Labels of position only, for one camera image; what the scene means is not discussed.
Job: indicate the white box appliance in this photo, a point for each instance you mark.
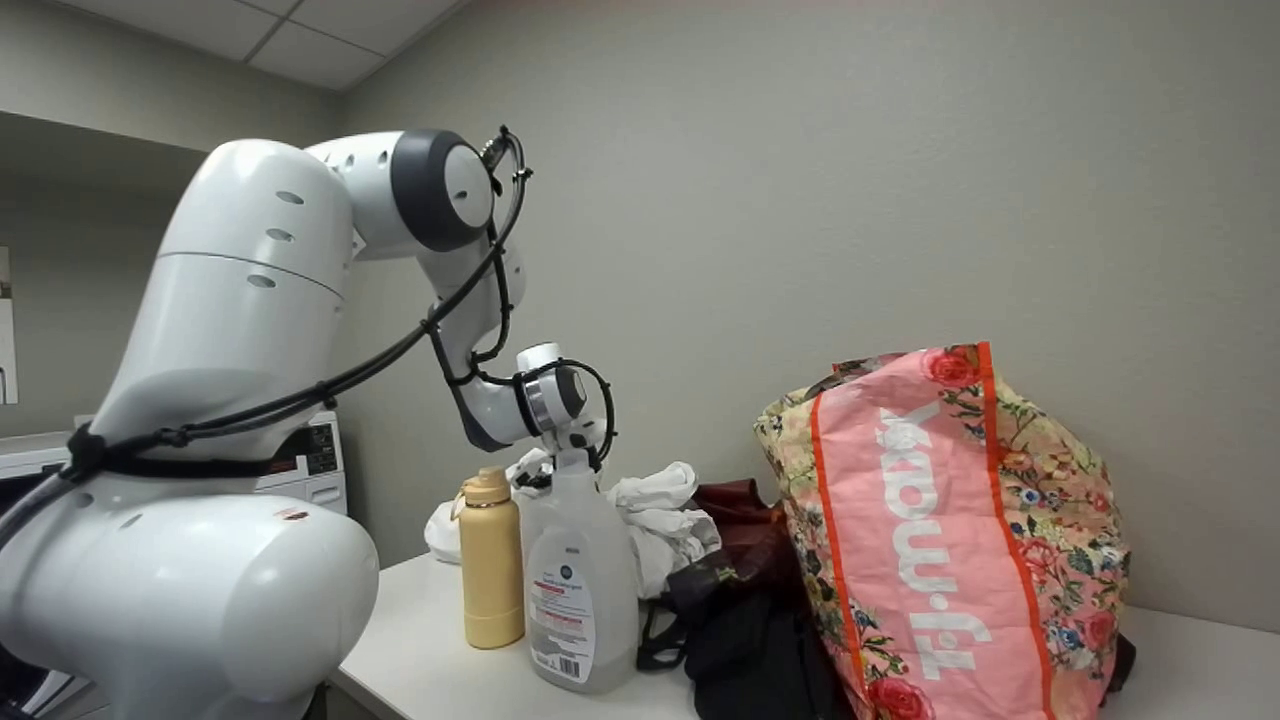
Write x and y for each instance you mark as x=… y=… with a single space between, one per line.
x=309 y=463

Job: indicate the tan yellow bottle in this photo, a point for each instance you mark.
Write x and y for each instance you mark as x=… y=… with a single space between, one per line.
x=491 y=564

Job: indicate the white cloth garment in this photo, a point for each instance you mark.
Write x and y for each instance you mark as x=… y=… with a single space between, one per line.
x=660 y=512

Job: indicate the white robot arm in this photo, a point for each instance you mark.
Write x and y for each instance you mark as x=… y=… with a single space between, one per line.
x=225 y=401

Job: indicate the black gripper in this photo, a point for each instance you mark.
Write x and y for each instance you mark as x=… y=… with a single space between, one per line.
x=586 y=446

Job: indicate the translucent plastic jug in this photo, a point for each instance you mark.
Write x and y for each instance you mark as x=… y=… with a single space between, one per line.
x=577 y=586

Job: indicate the dark red cloth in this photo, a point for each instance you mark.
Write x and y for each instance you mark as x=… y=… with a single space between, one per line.
x=747 y=527

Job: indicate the pink floral tote bag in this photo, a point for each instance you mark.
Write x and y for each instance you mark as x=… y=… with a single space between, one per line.
x=934 y=532

